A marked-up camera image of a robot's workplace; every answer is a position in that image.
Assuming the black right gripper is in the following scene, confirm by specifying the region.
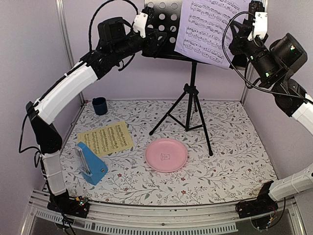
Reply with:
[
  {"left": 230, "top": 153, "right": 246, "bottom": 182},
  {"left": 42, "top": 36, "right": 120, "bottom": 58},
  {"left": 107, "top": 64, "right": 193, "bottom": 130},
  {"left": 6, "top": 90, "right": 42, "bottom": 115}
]
[{"left": 229, "top": 19, "right": 281, "bottom": 83}]

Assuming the pink plate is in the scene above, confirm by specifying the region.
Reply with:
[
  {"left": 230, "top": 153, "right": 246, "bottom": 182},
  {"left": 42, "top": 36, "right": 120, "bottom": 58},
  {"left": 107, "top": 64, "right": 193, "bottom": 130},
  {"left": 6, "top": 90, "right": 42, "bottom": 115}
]
[{"left": 144, "top": 138, "right": 188, "bottom": 173}]

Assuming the right aluminium frame post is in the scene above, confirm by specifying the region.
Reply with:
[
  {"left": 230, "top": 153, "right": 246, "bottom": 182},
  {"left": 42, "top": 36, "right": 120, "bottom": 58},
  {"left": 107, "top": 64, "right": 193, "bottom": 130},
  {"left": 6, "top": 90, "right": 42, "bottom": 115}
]
[{"left": 240, "top": 0, "right": 268, "bottom": 106}]

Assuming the black music stand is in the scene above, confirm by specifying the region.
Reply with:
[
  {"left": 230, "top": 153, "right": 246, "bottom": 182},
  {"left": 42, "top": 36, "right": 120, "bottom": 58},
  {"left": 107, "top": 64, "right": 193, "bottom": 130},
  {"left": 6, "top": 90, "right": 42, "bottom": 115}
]
[{"left": 144, "top": 0, "right": 213, "bottom": 156}]

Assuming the floral table mat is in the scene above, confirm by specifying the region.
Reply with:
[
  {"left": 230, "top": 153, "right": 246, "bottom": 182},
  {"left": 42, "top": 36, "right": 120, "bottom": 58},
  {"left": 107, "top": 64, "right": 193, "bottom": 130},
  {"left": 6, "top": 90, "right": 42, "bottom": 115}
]
[{"left": 61, "top": 100, "right": 276, "bottom": 206}]

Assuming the purple sheet music page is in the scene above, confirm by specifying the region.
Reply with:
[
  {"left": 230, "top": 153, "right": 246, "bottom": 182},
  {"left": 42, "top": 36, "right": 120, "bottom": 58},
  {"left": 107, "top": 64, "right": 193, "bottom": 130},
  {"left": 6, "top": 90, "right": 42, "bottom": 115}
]
[{"left": 174, "top": 0, "right": 249, "bottom": 69}]

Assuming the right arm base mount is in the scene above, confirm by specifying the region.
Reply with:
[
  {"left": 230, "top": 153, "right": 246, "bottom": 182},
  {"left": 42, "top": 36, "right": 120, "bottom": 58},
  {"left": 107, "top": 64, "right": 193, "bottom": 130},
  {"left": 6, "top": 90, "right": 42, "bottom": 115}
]
[{"left": 235, "top": 196, "right": 278, "bottom": 231}]

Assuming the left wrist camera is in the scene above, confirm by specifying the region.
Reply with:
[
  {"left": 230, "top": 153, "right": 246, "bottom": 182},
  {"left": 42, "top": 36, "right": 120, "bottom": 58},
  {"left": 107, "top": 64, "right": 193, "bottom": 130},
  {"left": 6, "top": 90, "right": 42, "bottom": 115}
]
[{"left": 132, "top": 6, "right": 155, "bottom": 38}]

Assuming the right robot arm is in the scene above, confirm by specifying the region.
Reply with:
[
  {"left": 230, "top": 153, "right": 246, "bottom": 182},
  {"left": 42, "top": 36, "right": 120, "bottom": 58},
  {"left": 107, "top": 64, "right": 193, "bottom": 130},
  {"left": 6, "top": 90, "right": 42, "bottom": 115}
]
[{"left": 229, "top": 22, "right": 313, "bottom": 133}]

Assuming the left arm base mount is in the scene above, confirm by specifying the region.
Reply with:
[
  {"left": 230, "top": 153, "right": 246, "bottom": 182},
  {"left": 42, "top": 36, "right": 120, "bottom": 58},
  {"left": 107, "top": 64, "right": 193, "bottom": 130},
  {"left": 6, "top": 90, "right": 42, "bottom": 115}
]
[{"left": 47, "top": 189, "right": 90, "bottom": 218}]

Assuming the blue metronome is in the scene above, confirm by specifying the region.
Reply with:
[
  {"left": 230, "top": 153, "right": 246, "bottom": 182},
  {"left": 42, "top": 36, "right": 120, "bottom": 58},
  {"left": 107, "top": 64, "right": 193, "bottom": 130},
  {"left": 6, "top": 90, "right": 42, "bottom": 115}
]
[{"left": 74, "top": 142, "right": 108, "bottom": 186}]

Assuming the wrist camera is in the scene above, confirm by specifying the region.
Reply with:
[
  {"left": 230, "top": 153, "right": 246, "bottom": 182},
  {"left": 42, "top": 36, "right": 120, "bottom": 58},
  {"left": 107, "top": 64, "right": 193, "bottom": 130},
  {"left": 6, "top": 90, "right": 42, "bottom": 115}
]
[
  {"left": 247, "top": 0, "right": 268, "bottom": 41},
  {"left": 132, "top": 6, "right": 155, "bottom": 38}
]

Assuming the yellow sheet music page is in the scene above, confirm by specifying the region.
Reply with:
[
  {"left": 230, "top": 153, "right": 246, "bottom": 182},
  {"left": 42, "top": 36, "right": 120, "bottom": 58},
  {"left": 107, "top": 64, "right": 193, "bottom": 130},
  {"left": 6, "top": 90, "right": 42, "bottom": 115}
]
[{"left": 77, "top": 121, "right": 134, "bottom": 157}]

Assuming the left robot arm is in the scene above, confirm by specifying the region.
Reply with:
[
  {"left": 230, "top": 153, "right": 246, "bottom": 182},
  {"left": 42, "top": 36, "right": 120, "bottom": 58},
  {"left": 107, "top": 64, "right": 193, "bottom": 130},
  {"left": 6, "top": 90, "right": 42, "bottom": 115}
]
[{"left": 26, "top": 14, "right": 167, "bottom": 212}]

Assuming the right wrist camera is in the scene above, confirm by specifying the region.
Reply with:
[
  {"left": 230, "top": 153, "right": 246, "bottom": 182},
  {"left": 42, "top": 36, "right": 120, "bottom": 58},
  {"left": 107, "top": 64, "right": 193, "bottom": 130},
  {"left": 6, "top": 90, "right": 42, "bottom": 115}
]
[{"left": 247, "top": 0, "right": 268, "bottom": 41}]

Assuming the aluminium front rail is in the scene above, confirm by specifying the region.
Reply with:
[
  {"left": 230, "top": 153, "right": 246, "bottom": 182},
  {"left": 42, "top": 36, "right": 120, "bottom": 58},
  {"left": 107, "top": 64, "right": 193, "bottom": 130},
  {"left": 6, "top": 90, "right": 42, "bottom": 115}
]
[{"left": 21, "top": 188, "right": 306, "bottom": 235}]

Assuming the dark blue cup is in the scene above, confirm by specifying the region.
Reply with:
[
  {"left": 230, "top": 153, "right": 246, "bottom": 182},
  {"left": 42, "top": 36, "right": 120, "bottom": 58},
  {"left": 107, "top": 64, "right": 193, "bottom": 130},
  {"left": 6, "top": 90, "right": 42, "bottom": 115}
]
[{"left": 92, "top": 97, "right": 108, "bottom": 116}]

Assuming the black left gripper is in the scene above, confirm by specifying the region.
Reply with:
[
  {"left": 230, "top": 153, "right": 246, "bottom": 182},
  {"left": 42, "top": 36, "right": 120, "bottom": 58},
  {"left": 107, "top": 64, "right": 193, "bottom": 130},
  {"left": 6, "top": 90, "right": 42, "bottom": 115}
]
[{"left": 114, "top": 27, "right": 168, "bottom": 61}]

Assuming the left aluminium frame post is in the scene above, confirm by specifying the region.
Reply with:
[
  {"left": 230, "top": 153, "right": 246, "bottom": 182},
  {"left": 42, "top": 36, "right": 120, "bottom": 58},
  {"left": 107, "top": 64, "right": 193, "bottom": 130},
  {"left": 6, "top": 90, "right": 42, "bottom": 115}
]
[{"left": 54, "top": 0, "right": 85, "bottom": 103}]

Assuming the aluminium frame post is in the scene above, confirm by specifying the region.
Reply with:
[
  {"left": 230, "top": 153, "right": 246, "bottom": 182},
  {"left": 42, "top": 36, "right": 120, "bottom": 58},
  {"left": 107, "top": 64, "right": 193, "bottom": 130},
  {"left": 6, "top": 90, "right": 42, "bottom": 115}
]
[
  {"left": 54, "top": 0, "right": 85, "bottom": 103},
  {"left": 240, "top": 0, "right": 268, "bottom": 106}
]

